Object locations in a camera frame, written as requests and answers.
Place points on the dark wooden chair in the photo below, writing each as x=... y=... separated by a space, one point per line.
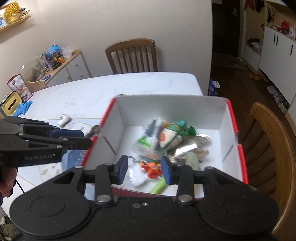
x=133 y=56

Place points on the blue globe toy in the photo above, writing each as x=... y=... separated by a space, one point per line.
x=53 y=51

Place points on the small light wooden chair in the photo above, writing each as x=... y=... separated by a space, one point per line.
x=36 y=86

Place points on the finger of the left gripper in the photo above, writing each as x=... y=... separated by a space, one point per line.
x=15 y=125
x=22 y=142

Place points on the red picture card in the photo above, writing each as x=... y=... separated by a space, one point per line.
x=17 y=84

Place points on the wooden wall shelf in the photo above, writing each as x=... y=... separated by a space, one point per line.
x=12 y=15

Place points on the green tube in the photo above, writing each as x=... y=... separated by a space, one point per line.
x=159 y=187

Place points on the white sideboard cabinet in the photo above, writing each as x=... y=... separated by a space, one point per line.
x=72 y=69

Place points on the white green tissue pack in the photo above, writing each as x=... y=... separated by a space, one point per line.
x=148 y=146

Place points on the white toy figure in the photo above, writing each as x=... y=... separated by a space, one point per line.
x=64 y=119

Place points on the yellow tissue box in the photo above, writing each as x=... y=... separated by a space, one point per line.
x=10 y=104

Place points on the person's left hand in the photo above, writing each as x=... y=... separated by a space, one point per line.
x=8 y=182

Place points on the red orange keychain toy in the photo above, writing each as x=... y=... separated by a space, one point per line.
x=151 y=167

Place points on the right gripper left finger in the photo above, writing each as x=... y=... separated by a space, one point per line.
x=107 y=174

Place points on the silver foil snack bag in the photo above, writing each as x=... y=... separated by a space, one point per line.
x=194 y=144

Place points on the grey green soap bar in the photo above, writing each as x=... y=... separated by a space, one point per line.
x=192 y=160

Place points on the blue cloth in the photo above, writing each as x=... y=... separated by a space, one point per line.
x=22 y=108

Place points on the red white cardboard box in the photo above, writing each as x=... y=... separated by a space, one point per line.
x=199 y=131

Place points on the white wall cabinet unit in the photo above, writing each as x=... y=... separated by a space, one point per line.
x=270 y=27

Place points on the blue box on floor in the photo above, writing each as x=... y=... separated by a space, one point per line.
x=214 y=88

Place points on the colourful snack packet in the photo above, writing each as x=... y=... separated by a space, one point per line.
x=174 y=133

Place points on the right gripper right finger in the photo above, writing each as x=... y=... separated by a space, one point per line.
x=172 y=172

